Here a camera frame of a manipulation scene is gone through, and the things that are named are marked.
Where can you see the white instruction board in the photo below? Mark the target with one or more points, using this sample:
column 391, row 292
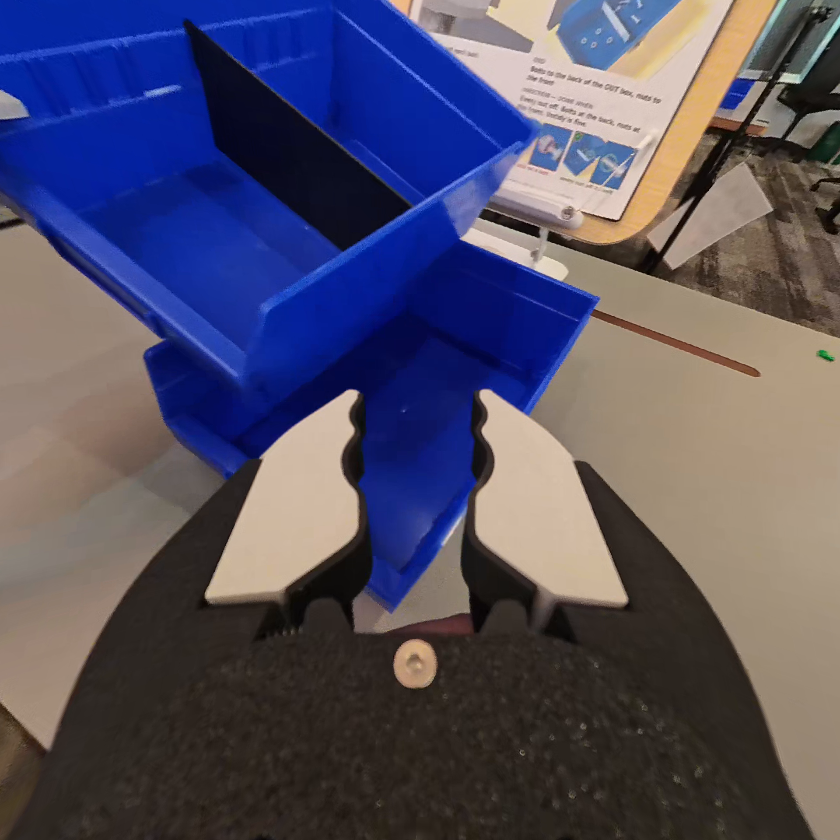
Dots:
column 604, row 79

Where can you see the white panel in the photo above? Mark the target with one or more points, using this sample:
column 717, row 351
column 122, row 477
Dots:
column 729, row 217

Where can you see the blue divided storage bin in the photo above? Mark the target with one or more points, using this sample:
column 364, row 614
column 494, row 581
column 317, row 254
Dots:
column 171, row 236

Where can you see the white document stand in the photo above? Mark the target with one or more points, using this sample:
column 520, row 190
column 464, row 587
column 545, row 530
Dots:
column 525, row 256

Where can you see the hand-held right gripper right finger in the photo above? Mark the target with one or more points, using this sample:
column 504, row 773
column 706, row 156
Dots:
column 549, row 525

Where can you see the person's right hand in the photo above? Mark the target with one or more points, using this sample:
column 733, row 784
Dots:
column 446, row 626

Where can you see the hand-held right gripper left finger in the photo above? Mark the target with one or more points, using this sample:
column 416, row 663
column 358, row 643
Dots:
column 286, row 525

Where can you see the black office chair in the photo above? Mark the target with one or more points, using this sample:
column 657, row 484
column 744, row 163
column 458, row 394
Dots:
column 814, row 118

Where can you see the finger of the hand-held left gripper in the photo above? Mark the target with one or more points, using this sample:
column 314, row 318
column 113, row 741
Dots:
column 11, row 105

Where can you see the black light stand pole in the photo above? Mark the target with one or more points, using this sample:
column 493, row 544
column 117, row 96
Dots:
column 715, row 158

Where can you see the instruction sheet on stand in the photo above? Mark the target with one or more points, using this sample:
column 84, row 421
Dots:
column 715, row 92

